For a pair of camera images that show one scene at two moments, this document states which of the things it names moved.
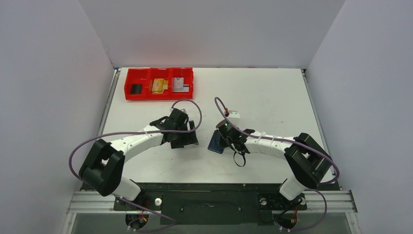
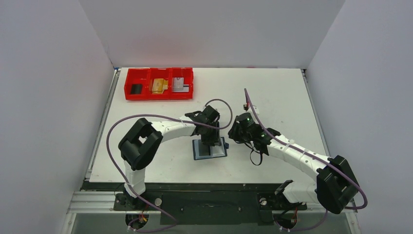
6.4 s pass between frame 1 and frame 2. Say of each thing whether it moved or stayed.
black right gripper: moved
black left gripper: moved
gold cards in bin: stayed
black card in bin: stayed
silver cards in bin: stayed
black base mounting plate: stayed
